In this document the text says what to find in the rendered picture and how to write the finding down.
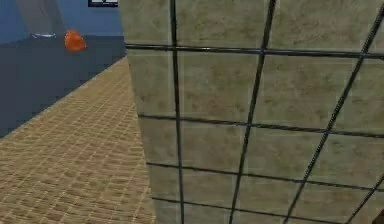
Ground orange round food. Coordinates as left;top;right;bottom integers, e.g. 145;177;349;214
64;29;88;52

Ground olive tiled cabinet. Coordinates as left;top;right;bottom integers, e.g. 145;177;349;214
118;0;384;224

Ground dark blue counter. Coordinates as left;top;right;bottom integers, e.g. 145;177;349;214
0;34;127;138

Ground white flat plate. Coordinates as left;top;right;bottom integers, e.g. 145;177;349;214
30;32;57;40

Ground dark framed wall picture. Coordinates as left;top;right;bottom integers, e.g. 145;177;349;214
87;0;120;8

